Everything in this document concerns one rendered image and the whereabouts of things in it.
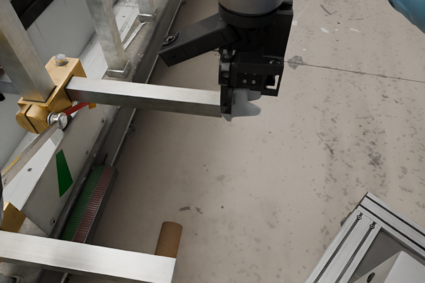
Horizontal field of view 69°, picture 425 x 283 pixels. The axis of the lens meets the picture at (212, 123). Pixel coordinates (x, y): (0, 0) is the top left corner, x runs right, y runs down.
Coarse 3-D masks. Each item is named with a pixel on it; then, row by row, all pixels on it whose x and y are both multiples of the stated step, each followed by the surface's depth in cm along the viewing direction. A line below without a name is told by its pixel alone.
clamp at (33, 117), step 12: (72, 60) 53; (48, 72) 51; (60, 72) 51; (72, 72) 52; (84, 72) 55; (60, 84) 49; (60, 96) 49; (24, 108) 46; (36, 108) 46; (48, 108) 46; (60, 108) 49; (24, 120) 46; (36, 120) 46; (36, 132) 48
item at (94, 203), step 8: (104, 168) 59; (112, 168) 59; (104, 176) 58; (104, 184) 56; (96, 192) 55; (96, 200) 54; (88, 208) 53; (96, 208) 53; (88, 216) 53; (80, 224) 52; (88, 224) 52; (80, 232) 51; (80, 240) 50
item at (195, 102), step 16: (0, 80) 51; (80, 80) 51; (96, 80) 51; (112, 80) 51; (80, 96) 51; (96, 96) 50; (112, 96) 50; (128, 96) 49; (144, 96) 49; (160, 96) 49; (176, 96) 49; (192, 96) 49; (208, 96) 49; (176, 112) 50; (192, 112) 50; (208, 112) 49
